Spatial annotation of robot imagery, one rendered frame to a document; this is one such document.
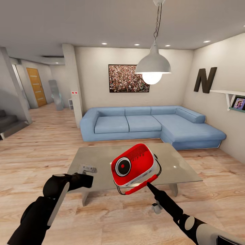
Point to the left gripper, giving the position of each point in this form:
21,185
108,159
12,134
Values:
84,180

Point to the radio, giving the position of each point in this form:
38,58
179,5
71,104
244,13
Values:
133,165

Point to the shelf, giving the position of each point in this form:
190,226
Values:
239,94

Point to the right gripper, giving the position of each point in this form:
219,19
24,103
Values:
165,201

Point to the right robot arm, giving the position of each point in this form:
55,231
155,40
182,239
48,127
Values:
198,231

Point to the room light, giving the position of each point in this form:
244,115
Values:
154,62

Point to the coffee table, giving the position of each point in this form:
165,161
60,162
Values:
175,169

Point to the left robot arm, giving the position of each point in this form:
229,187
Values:
39,215

